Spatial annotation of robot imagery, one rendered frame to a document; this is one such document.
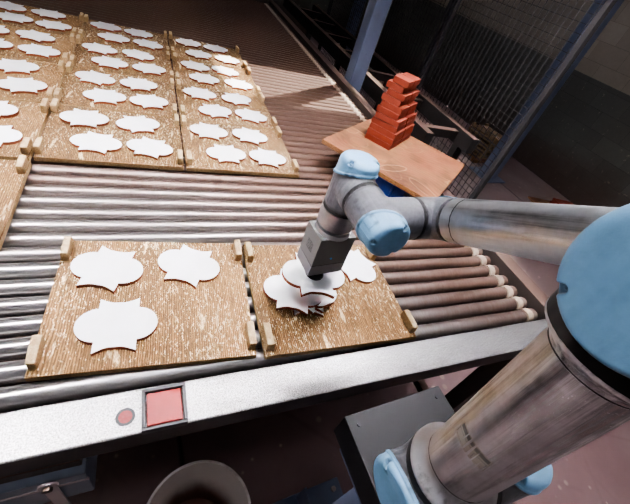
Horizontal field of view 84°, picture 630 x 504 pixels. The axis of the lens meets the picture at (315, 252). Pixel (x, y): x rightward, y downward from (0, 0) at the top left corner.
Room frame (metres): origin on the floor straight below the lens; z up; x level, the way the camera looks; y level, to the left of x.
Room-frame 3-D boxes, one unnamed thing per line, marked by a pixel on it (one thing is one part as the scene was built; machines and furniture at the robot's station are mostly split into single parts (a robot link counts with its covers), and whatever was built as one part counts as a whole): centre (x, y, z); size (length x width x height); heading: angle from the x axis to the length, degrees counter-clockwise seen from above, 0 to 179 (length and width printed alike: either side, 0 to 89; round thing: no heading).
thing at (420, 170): (1.48, -0.19, 1.03); 0.50 x 0.50 x 0.02; 70
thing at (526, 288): (2.63, 0.29, 0.90); 4.04 x 0.06 x 0.10; 33
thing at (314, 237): (0.59, -0.01, 1.15); 0.10 x 0.09 x 0.16; 39
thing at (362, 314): (0.67, -0.07, 0.93); 0.41 x 0.35 x 0.02; 121
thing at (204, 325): (0.46, 0.30, 0.93); 0.41 x 0.35 x 0.02; 120
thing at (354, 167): (0.57, -0.02, 1.31); 0.09 x 0.08 x 0.11; 35
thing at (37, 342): (0.24, 0.41, 0.95); 0.06 x 0.02 x 0.03; 30
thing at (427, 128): (3.26, 0.32, 0.51); 2.97 x 0.38 x 1.02; 33
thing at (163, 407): (0.25, 0.16, 0.92); 0.06 x 0.06 x 0.01; 33
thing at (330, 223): (0.58, -0.02, 1.23); 0.08 x 0.08 x 0.05
